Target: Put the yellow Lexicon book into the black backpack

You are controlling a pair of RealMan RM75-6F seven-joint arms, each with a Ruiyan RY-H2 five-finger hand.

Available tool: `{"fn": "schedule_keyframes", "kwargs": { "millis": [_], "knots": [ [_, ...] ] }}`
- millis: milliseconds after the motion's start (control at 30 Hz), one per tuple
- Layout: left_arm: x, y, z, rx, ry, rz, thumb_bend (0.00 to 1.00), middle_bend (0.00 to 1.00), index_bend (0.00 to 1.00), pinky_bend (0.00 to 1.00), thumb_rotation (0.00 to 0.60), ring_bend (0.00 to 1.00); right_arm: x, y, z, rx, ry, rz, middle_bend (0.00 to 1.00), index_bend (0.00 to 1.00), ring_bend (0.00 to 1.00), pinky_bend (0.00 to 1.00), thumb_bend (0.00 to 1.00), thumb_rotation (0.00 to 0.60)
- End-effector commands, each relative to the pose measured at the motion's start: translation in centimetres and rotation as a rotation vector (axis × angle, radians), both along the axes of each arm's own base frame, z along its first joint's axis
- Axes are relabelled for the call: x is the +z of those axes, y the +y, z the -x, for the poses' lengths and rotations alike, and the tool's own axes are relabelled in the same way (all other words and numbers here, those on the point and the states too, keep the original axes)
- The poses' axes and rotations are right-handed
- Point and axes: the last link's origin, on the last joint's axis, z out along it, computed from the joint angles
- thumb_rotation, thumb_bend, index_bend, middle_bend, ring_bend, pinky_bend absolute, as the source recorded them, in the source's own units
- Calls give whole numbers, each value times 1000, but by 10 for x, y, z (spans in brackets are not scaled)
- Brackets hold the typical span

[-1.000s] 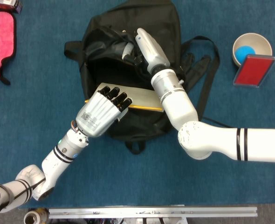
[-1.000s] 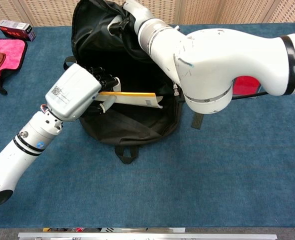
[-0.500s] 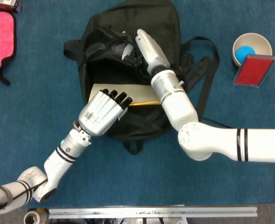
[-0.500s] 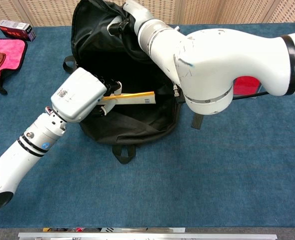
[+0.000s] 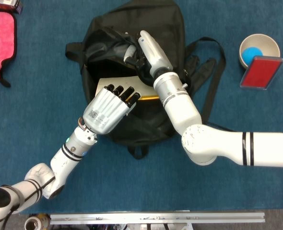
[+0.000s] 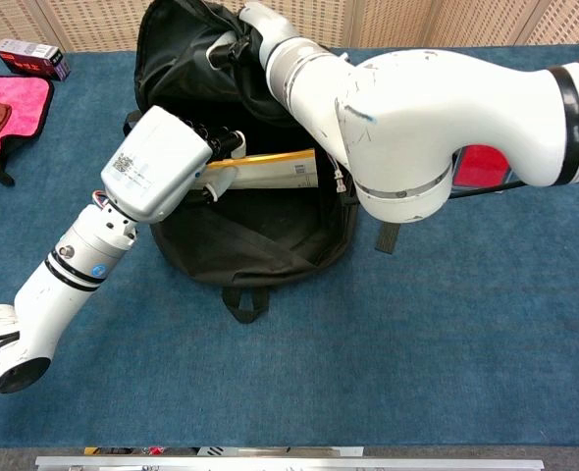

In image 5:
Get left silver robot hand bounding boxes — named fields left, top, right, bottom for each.
left=83, top=84, right=142, bottom=134

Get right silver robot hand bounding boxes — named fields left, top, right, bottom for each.
left=123, top=30, right=173, bottom=76

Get black fabric backpack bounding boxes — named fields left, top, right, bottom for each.
left=65, top=0, right=226, bottom=159

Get white book with yellow stripe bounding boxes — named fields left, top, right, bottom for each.
left=94, top=76, right=160, bottom=103

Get blue ball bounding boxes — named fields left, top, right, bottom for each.
left=242, top=47, right=263, bottom=66

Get red card in clear case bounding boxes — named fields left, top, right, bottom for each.
left=239, top=55, right=283, bottom=91

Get beige round bowl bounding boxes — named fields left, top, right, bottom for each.
left=238, top=34, right=281, bottom=72

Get red and purple small box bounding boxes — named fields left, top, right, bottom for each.
left=0, top=0, right=24, bottom=14

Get aluminium profile rail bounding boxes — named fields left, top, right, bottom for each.
left=49, top=212, right=266, bottom=225

